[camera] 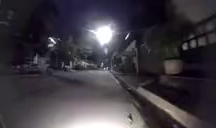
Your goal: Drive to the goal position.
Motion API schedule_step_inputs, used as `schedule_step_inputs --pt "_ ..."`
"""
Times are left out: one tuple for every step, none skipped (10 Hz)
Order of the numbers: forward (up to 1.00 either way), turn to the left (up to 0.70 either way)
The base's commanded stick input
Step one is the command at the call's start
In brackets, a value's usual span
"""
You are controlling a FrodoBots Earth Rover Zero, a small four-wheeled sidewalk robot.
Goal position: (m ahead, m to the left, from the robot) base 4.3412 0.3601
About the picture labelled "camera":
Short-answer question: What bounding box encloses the grey asphalt road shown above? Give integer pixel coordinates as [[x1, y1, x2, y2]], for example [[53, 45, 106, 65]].
[[0, 68, 149, 128]]

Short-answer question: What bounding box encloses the row of trees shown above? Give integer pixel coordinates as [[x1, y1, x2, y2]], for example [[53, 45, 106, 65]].
[[55, 34, 107, 70]]

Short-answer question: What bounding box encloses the pale concrete kerb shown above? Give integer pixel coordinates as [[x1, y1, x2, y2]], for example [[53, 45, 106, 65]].
[[109, 69, 214, 128]]

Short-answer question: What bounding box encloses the white planter with plant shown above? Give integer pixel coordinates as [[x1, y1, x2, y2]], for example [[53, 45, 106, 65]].
[[161, 46, 184, 76]]

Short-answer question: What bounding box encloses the row of buildings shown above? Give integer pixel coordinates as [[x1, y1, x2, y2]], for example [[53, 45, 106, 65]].
[[0, 33, 100, 75]]

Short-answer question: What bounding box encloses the dark wall with railing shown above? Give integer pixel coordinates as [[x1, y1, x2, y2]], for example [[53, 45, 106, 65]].
[[139, 13, 216, 80]]

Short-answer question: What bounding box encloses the street lamp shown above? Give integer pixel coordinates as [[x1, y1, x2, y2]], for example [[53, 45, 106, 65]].
[[88, 25, 114, 47]]

